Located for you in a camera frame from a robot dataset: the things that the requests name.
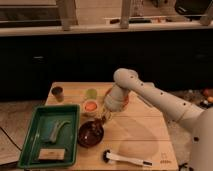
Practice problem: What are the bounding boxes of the orange bowl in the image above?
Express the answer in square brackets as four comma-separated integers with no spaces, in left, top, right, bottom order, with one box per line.
[103,87,130,109]

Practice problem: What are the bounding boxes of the grey curved tool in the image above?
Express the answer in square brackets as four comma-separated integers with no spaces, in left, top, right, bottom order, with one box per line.
[49,121,69,143]

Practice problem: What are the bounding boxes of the dark purple bowl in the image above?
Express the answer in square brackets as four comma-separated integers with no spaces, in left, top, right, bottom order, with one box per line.
[78,121,104,148]

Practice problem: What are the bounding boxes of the cup with orange contents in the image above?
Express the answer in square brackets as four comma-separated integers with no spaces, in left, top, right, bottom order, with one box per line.
[82,100,98,117]

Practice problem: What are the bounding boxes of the dark purple grapes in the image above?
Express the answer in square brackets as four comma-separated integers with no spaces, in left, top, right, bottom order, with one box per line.
[95,117,106,128]

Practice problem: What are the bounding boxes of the white handled dish brush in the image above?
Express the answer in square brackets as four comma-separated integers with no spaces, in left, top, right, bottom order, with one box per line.
[103,150,152,166]

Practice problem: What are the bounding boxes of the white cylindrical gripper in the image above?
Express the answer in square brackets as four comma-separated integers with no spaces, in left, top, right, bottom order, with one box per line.
[99,83,129,122]

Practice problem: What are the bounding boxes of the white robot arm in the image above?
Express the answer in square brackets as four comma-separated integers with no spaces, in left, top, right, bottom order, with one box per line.
[104,68,213,171]

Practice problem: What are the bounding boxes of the dark brown cup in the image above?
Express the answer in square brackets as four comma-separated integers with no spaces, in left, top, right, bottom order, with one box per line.
[51,86,64,102]

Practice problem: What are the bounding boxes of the tan rectangular sponge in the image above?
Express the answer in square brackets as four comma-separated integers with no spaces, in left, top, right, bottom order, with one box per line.
[38,149,65,160]

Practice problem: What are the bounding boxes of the green plastic tray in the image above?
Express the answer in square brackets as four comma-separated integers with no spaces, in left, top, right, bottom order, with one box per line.
[18,104,80,169]

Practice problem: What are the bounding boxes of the light green cup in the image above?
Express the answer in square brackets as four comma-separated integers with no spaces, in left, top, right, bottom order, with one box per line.
[85,88,97,99]

